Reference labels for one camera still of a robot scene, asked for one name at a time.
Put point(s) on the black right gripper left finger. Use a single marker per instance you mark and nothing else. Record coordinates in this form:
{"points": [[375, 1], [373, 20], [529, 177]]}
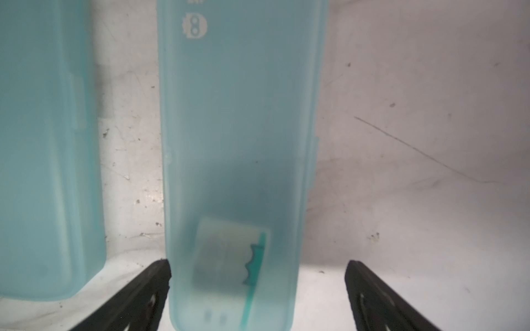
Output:
{"points": [[137, 306]]}

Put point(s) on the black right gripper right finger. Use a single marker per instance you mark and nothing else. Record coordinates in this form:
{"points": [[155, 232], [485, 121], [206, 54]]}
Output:
{"points": [[376, 306]]}

